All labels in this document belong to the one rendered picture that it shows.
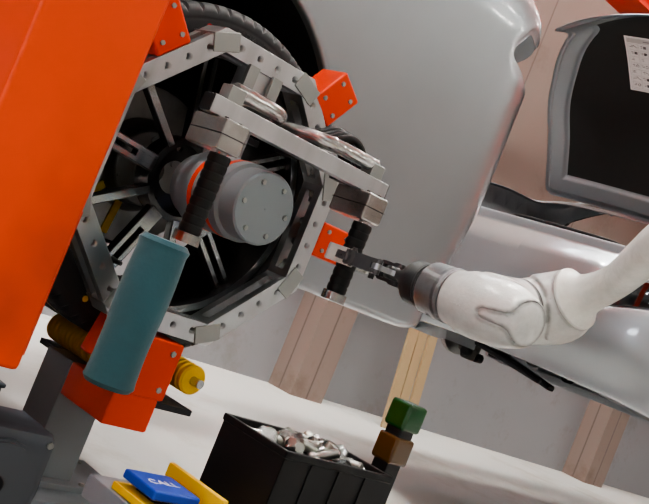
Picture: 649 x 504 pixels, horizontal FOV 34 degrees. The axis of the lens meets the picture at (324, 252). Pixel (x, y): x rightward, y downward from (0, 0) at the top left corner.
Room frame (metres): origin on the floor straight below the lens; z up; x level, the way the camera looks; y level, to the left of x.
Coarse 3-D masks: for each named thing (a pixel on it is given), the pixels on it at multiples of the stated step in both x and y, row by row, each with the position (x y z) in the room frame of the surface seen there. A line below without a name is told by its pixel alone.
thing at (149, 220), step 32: (224, 64) 1.99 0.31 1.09; (192, 96) 1.94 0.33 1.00; (160, 128) 1.90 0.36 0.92; (160, 160) 1.92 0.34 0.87; (256, 160) 2.06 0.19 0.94; (288, 160) 2.09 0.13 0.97; (96, 192) 1.87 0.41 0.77; (128, 192) 1.89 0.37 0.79; (160, 192) 1.98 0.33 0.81; (128, 224) 1.93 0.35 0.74; (192, 256) 2.21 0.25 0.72; (224, 256) 2.16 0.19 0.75; (256, 256) 2.11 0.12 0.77; (192, 288) 2.10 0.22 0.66; (224, 288) 2.07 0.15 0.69
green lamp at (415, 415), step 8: (392, 400) 1.51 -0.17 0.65; (400, 400) 1.50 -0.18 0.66; (392, 408) 1.50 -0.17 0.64; (400, 408) 1.49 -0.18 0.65; (408, 408) 1.48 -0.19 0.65; (416, 408) 1.49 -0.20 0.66; (424, 408) 1.51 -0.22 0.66; (392, 416) 1.50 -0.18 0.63; (400, 416) 1.49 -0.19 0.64; (408, 416) 1.48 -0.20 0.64; (416, 416) 1.49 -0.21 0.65; (424, 416) 1.50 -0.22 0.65; (392, 424) 1.50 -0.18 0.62; (400, 424) 1.49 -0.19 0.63; (408, 424) 1.49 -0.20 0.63; (416, 424) 1.50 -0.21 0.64; (408, 432) 1.49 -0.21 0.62; (416, 432) 1.50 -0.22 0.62
